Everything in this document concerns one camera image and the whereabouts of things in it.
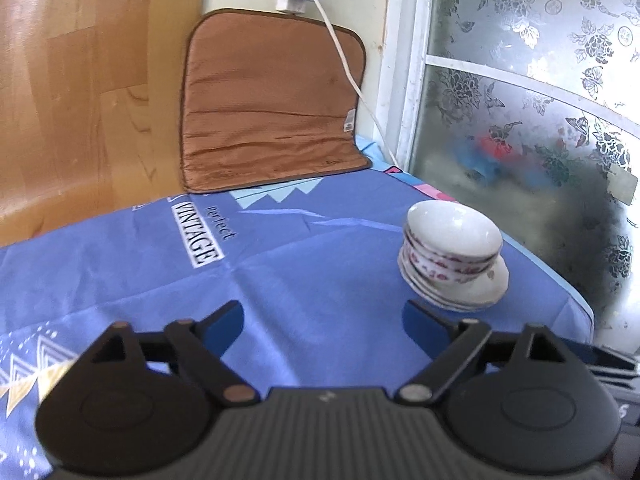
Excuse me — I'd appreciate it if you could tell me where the beige window sticker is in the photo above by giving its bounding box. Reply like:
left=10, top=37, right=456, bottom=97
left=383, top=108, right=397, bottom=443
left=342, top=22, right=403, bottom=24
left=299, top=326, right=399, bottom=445
left=611, top=164, right=639, bottom=206

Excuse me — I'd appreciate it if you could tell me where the wooden headboard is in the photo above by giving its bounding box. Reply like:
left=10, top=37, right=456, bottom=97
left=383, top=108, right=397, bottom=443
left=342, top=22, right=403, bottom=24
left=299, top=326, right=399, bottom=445
left=0, top=0, right=206, bottom=249

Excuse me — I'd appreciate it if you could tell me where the brown cushion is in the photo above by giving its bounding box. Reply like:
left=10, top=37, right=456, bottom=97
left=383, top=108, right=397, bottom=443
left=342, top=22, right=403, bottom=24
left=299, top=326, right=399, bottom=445
left=177, top=8, right=374, bottom=196

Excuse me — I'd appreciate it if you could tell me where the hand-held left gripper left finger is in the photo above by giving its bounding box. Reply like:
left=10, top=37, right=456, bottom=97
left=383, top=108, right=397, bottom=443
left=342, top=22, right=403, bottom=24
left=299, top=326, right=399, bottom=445
left=90, top=300, right=261, bottom=409

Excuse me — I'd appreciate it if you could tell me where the frosted floral glass window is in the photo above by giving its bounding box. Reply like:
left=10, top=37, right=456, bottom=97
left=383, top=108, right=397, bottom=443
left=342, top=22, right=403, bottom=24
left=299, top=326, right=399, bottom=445
left=372, top=0, right=640, bottom=356

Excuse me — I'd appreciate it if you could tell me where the blue printed bedsheet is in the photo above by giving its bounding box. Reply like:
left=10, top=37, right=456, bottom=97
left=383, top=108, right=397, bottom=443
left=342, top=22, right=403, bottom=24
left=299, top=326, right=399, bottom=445
left=0, top=132, right=596, bottom=480

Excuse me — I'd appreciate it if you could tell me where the white charger cable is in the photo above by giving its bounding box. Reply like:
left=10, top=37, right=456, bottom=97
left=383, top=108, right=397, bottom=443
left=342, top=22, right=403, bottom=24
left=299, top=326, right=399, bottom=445
left=300, top=0, right=401, bottom=168

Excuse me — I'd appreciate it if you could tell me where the white floral bowl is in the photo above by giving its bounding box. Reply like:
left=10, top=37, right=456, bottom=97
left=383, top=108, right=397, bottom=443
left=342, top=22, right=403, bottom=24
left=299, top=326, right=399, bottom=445
left=400, top=237, right=504, bottom=287
left=405, top=200, right=504, bottom=262

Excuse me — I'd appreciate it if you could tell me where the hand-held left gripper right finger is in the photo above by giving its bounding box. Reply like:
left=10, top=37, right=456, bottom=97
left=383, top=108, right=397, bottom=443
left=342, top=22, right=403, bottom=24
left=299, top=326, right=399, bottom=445
left=395, top=300, right=569, bottom=405

